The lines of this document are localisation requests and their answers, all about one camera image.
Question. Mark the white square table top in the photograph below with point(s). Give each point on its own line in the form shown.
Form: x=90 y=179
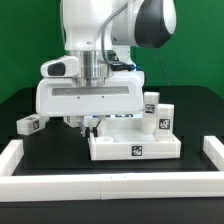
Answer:
x=124 y=139

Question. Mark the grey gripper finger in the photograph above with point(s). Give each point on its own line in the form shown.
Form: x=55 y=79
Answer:
x=95 y=128
x=81 y=126

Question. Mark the white sheet with markers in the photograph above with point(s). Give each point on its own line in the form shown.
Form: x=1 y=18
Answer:
x=114 y=116

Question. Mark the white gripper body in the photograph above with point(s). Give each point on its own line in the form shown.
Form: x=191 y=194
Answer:
x=59 y=95

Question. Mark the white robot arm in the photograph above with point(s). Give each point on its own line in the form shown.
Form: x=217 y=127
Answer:
x=93 y=78

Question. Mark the white U-shaped fence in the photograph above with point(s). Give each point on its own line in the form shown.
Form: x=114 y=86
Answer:
x=110 y=186

